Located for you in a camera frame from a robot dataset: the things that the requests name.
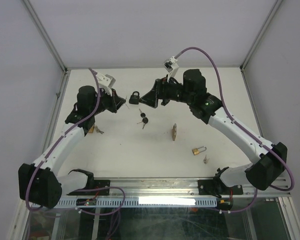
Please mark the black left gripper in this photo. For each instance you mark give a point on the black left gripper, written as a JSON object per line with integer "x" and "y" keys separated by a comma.
{"x": 116, "y": 101}

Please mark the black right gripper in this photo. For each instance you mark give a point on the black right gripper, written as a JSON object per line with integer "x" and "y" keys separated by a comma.
{"x": 159, "y": 91}

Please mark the small silver key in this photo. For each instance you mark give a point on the small silver key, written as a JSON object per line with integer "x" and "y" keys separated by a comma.
{"x": 98, "y": 130}

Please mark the medium brass padlock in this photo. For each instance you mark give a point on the medium brass padlock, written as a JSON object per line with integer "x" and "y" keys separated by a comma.
{"x": 174, "y": 132}

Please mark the large brass padlock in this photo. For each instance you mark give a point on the large brass padlock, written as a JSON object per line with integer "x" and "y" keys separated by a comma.
{"x": 91, "y": 130}

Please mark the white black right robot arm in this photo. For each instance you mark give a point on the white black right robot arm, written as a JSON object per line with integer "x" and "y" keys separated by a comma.
{"x": 266, "y": 159}

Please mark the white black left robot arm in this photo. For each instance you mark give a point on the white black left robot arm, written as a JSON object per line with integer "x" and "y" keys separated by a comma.
{"x": 39, "y": 185}

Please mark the black headed key pair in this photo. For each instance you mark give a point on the black headed key pair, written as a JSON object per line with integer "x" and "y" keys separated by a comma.
{"x": 144, "y": 119}

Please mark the black padlock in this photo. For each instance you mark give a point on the black padlock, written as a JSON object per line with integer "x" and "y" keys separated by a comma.
{"x": 134, "y": 98}

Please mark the small brass padlock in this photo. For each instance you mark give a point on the small brass padlock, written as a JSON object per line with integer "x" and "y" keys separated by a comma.
{"x": 197, "y": 151}

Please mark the small keys near small padlock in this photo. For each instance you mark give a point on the small keys near small padlock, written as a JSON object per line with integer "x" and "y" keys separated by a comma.
{"x": 205, "y": 160}

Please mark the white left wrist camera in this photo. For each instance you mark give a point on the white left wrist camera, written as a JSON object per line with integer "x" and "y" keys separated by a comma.
{"x": 106, "y": 82}

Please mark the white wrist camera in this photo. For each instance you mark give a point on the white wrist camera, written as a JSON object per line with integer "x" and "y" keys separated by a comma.
{"x": 106, "y": 82}
{"x": 171, "y": 66}

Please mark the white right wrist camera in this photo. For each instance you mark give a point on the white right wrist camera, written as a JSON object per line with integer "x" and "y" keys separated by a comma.
{"x": 171, "y": 66}

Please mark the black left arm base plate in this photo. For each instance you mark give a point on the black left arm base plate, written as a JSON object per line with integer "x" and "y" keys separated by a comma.
{"x": 92, "y": 190}

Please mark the aluminium mounting rail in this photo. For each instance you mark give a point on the aluminium mounting rail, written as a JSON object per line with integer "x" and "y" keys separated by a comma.
{"x": 186, "y": 187}

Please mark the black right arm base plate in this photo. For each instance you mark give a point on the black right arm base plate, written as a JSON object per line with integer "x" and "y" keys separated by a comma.
{"x": 214, "y": 188}

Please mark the white slotted cable duct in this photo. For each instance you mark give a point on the white slotted cable duct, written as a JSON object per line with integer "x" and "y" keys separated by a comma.
{"x": 138, "y": 202}

